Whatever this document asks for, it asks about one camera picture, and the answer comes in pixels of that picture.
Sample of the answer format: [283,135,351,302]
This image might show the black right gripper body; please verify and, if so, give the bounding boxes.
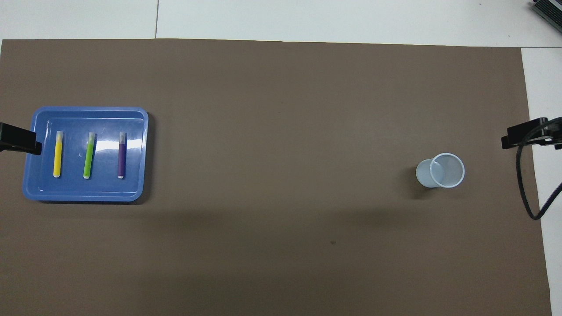
[539,117,562,151]

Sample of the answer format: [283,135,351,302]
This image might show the yellow marker pen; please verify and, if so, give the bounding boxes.
[53,131,64,178]

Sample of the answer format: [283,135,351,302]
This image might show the green marker pen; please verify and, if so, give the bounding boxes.
[83,132,96,180]

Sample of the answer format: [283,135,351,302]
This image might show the purple marker pen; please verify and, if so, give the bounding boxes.
[117,132,127,180]

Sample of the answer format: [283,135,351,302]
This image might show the clear plastic cup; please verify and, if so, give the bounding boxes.
[416,152,465,189]

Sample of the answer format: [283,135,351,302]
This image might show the blue plastic tray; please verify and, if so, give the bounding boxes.
[22,106,149,202]

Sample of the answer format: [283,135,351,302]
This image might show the grey ribbed device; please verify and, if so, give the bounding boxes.
[530,0,562,28]

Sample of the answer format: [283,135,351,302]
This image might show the brown table mat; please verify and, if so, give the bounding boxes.
[0,39,553,316]

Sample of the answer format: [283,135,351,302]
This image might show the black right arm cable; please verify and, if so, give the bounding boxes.
[516,117,562,220]

